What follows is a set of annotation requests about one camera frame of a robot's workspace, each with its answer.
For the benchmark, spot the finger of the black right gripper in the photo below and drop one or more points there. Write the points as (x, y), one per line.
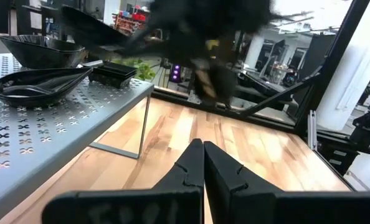
(144, 51)
(141, 34)

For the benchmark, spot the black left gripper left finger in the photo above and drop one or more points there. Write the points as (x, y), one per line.
(172, 205)

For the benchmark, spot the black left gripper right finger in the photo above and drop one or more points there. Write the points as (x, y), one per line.
(250, 205)

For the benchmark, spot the small black square plate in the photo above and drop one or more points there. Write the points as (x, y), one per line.
(116, 67)
(110, 77)

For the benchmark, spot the black teardrop plate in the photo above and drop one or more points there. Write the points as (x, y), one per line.
(32, 85)
(91, 29)
(32, 102)

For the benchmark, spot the black wavy square bowl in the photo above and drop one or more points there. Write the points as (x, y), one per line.
(32, 42)
(38, 60)

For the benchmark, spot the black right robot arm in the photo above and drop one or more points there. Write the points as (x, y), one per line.
(216, 18)

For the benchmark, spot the red storage bin shelf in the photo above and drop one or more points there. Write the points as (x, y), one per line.
(132, 21)

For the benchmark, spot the purple glowing device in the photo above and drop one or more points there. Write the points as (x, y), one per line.
(176, 73)

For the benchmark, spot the grey perforated metal shelf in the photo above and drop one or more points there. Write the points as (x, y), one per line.
(48, 146)

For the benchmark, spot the black background machine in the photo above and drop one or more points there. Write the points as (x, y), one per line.
(367, 127)

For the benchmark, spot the black aluminium table frame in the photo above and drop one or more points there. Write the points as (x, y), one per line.
(334, 62)

